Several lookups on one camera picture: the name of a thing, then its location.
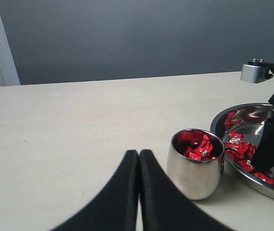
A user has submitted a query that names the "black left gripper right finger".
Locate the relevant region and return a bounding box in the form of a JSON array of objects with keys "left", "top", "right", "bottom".
[{"left": 139, "top": 149, "right": 231, "bottom": 231}]

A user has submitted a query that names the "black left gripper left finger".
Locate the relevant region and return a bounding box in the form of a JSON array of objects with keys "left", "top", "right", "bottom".
[{"left": 53, "top": 150, "right": 139, "bottom": 231}]

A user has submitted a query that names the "round steel plate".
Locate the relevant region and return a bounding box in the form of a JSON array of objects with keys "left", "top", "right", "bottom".
[{"left": 210, "top": 103, "right": 274, "bottom": 199}]

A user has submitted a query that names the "steel cup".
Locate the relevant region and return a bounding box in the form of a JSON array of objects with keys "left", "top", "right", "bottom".
[{"left": 166, "top": 128, "right": 224, "bottom": 200}]

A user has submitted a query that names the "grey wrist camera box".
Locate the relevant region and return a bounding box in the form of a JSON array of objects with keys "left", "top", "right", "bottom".
[{"left": 240, "top": 58, "right": 273, "bottom": 84}]

